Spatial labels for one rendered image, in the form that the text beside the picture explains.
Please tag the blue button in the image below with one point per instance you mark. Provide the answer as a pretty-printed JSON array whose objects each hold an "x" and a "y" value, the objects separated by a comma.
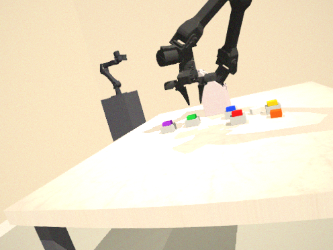
[{"x": 229, "y": 110}]

